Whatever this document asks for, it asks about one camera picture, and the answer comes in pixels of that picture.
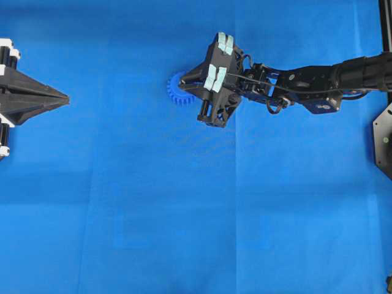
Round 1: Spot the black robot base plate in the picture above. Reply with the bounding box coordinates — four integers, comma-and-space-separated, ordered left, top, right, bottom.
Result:
373, 104, 392, 179

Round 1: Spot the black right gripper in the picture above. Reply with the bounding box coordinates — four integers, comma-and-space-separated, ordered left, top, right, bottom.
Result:
179, 32, 244, 127

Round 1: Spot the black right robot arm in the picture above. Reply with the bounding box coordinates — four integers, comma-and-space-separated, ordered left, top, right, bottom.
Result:
178, 32, 391, 127

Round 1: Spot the blue table cloth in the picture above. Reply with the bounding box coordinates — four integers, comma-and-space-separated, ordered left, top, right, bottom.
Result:
1, 1, 391, 293

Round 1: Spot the small blue plastic gear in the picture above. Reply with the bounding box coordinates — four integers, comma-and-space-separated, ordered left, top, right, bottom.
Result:
167, 71, 195, 107

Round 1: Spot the black aluminium frame post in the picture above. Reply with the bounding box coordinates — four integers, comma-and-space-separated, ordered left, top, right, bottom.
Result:
378, 0, 391, 105

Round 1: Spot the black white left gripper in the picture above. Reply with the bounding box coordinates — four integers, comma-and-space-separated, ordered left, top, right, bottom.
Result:
0, 37, 70, 160

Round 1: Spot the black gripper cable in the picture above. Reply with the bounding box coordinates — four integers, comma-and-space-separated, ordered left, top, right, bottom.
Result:
225, 53, 295, 115

